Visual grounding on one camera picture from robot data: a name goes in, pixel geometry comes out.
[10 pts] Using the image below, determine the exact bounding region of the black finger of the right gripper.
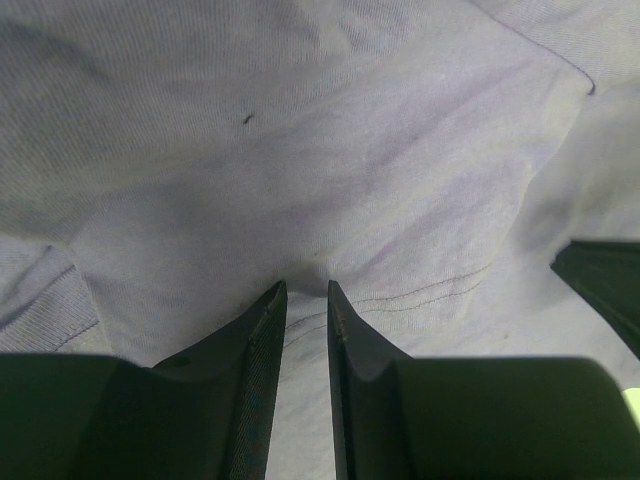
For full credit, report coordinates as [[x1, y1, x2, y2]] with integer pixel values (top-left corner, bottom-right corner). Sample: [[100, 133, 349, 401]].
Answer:
[[550, 240, 640, 355]]

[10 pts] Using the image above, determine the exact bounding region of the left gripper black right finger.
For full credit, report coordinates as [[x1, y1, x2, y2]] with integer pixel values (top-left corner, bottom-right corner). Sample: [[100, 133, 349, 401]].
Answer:
[[327, 282, 639, 479]]

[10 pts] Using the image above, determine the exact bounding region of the purple polo shirt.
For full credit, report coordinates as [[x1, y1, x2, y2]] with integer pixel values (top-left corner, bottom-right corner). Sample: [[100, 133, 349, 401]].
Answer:
[[1, 1, 639, 479]]

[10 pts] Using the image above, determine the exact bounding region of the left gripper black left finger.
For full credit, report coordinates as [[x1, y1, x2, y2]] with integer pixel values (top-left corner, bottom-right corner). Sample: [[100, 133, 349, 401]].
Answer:
[[1, 282, 287, 479]]

